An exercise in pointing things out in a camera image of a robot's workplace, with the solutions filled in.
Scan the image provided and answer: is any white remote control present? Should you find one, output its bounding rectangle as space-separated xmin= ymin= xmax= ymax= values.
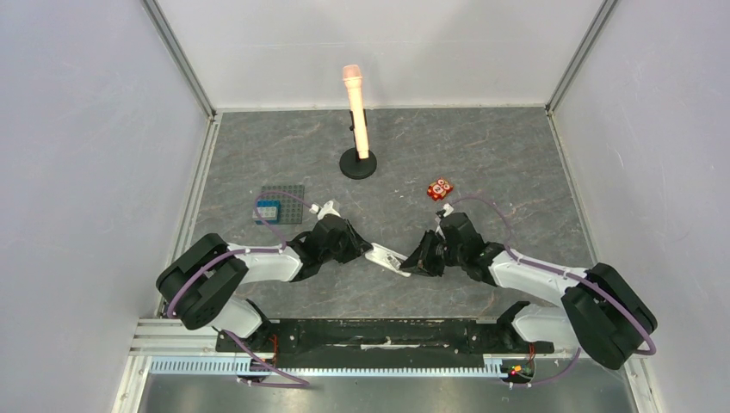
xmin=364 ymin=243 xmax=411 ymax=277

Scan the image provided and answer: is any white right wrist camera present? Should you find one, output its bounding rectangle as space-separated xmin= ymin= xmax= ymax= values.
xmin=436 ymin=203 xmax=454 ymax=224

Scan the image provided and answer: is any light grey toy brick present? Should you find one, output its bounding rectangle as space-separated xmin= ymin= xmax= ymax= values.
xmin=252 ymin=205 xmax=280 ymax=222

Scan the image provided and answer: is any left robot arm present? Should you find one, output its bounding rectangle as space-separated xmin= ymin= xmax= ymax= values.
xmin=155 ymin=214 xmax=373 ymax=352

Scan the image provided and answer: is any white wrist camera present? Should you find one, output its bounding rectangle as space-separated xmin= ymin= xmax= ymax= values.
xmin=436 ymin=203 xmax=454 ymax=224
xmin=309 ymin=200 xmax=341 ymax=220

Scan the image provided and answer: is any white slotted cable duct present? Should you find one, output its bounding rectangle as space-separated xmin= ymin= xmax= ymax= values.
xmin=149 ymin=356 xmax=508 ymax=379

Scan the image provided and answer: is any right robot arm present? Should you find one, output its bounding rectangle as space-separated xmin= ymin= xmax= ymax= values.
xmin=399 ymin=213 xmax=658 ymax=370

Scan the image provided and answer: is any dark grey studded baseplate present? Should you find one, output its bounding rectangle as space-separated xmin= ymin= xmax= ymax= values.
xmin=258 ymin=184 xmax=305 ymax=225

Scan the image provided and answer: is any red owl toy block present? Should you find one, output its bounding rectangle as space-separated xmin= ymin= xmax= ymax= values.
xmin=426 ymin=177 xmax=454 ymax=201

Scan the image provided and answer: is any blue toy brick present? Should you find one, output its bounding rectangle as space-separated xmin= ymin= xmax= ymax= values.
xmin=252 ymin=200 xmax=281 ymax=225

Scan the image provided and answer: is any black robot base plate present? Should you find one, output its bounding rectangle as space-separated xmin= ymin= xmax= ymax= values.
xmin=243 ymin=318 xmax=554 ymax=368

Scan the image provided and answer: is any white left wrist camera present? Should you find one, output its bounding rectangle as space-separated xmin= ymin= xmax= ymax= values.
xmin=309 ymin=200 xmax=341 ymax=220

